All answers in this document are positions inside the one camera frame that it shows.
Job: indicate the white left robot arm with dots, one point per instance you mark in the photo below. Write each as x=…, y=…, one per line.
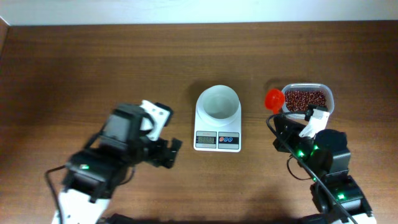
x=130, y=135

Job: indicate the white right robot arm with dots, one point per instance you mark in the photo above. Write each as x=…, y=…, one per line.
x=325, y=156

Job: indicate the clear plastic bean container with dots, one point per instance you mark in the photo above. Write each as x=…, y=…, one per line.
x=330, y=105

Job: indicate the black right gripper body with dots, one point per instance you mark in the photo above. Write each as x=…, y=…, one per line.
x=285, y=134

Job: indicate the red plastic measuring scoop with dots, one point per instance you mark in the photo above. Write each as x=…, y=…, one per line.
x=274, y=100

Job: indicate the white plastic bowl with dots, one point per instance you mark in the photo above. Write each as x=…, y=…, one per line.
x=220, y=102

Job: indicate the white digital kitchen scale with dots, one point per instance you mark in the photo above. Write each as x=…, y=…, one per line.
x=216, y=135

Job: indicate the red adzuki beans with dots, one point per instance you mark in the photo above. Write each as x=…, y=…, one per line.
x=300, y=100

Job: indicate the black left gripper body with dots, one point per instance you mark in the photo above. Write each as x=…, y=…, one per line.
x=148, y=154

